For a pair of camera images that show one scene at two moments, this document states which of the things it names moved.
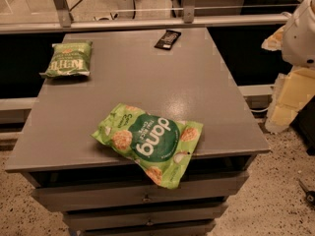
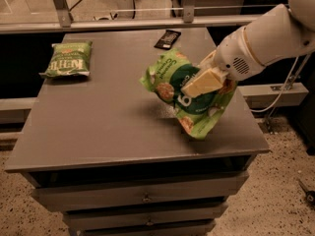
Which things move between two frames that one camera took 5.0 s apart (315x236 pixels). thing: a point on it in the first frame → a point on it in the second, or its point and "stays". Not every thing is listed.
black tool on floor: x=309 y=195 stays
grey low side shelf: x=258 y=96 stays
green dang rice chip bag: x=162 y=147 → x=166 y=76
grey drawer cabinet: x=97 y=188 stays
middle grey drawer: x=137 y=217 stays
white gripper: x=299 y=41 → x=233 y=55
